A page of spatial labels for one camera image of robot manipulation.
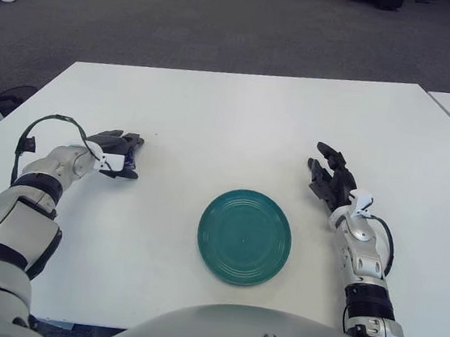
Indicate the green round plate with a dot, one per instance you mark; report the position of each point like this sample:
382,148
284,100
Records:
243,239

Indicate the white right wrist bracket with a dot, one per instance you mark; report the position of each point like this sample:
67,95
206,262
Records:
363,200

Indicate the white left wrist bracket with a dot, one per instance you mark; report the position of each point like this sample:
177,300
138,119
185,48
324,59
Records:
112,161

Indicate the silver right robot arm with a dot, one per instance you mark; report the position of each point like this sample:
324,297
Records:
365,261

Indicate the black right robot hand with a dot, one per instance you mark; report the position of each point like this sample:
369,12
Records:
337,185

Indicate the blue purple gum box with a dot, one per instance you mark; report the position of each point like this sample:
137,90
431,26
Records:
130,161

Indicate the black cabinet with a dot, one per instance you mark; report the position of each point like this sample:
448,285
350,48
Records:
390,0

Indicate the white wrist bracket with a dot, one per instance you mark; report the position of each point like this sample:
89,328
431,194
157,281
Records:
363,200
112,161

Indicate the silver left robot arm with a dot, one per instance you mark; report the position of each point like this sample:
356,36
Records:
19,226

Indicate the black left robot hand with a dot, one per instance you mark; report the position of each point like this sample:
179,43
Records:
110,141

